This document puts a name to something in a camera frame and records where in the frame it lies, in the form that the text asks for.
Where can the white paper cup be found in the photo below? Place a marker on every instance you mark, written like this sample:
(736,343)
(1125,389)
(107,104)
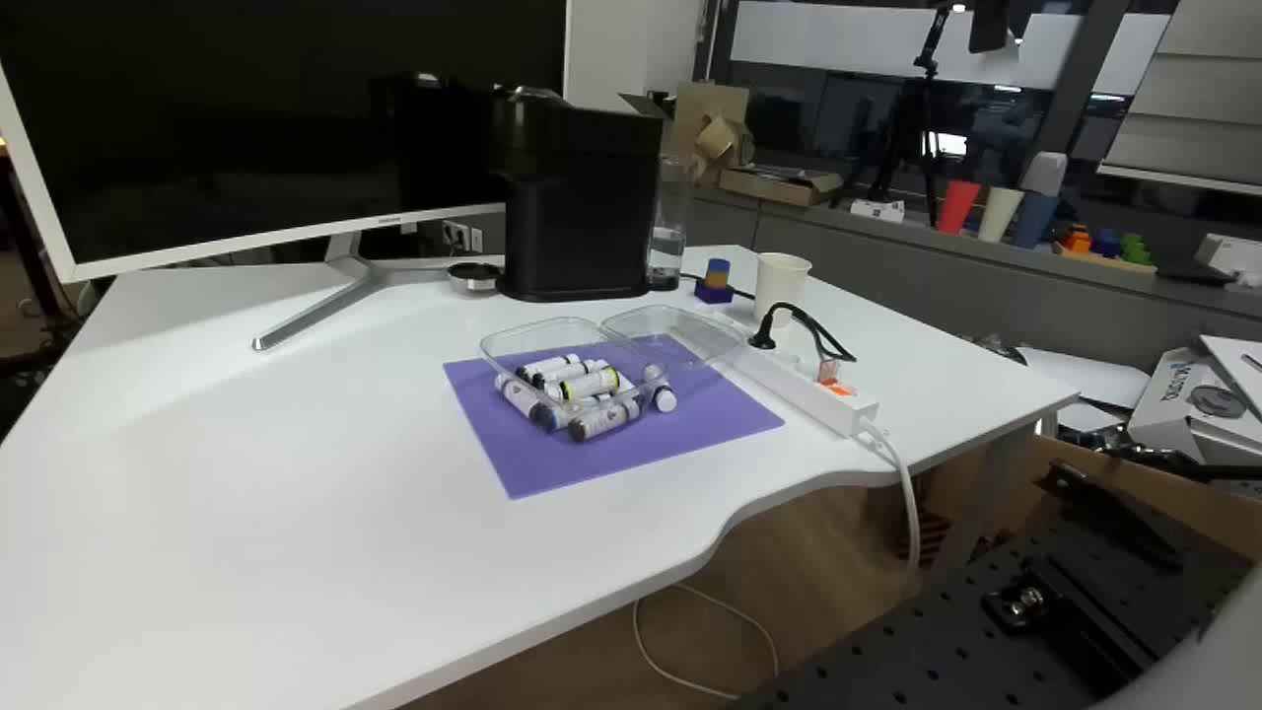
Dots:
(782,283)

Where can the black box appliance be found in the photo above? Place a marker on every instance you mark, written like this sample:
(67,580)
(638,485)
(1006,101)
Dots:
(578,197)

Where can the blue cup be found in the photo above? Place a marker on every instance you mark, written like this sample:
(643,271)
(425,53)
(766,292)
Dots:
(1033,217)

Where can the red cup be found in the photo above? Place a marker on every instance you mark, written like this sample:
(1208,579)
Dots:
(957,208)

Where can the orange toy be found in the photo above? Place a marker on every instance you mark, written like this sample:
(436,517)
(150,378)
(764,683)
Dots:
(1077,243)

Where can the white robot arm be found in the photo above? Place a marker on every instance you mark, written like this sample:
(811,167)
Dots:
(1203,658)

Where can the clear water bottle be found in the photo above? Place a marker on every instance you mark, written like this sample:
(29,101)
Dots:
(669,240)

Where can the white power strip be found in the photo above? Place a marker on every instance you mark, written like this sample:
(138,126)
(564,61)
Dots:
(773,378)

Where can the stack of printed papers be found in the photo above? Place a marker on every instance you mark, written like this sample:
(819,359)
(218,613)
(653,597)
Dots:
(1203,397)

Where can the cardboard box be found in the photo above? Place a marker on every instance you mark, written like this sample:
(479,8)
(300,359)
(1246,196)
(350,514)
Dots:
(706,133)

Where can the black round puck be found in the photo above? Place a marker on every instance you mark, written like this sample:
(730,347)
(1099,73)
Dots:
(476,278)

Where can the blue and yellow small object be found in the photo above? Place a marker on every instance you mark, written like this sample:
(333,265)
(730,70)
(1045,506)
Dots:
(715,283)

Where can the cream cup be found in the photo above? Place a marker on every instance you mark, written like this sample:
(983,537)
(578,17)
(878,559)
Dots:
(999,213)

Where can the small white-labelled bottle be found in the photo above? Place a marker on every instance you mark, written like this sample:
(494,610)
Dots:
(590,385)
(526,400)
(606,420)
(555,367)
(660,391)

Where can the white monitor stand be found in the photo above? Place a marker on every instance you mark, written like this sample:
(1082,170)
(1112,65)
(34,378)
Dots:
(343,272)

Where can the purple mat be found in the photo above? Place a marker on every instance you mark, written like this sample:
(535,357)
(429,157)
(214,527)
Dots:
(597,456)

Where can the black tripod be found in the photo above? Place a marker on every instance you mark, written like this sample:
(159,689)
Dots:
(926,119)

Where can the green toy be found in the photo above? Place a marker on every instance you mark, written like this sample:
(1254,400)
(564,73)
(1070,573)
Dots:
(1137,247)

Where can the black perforated board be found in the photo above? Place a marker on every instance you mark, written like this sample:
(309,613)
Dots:
(948,643)

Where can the clear plastic container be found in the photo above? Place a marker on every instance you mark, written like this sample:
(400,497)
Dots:
(557,339)

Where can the large white-framed monitor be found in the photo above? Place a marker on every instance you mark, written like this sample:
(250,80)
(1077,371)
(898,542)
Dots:
(262,119)

